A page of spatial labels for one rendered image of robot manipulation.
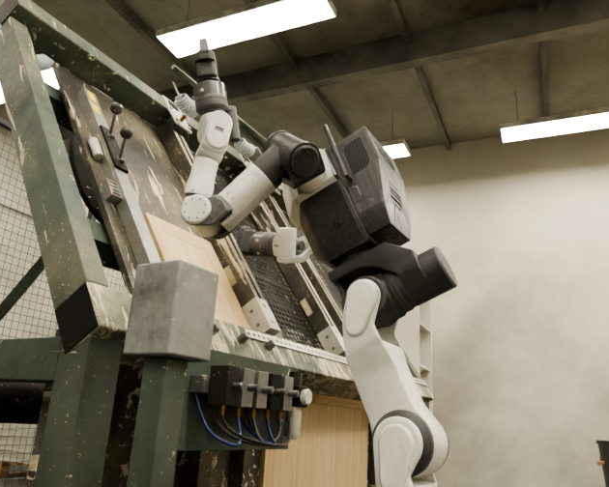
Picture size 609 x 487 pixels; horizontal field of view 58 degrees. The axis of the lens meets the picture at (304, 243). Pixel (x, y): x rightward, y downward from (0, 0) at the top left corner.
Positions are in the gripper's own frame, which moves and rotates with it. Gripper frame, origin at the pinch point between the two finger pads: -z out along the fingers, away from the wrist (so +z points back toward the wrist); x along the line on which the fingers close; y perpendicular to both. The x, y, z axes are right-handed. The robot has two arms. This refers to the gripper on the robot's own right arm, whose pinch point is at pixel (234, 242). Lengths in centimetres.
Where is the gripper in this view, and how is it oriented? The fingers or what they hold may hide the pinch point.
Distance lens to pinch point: 202.5
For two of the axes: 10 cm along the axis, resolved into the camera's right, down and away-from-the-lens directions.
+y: -5.0, -3.0, -8.2
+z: 8.4, 0.6, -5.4
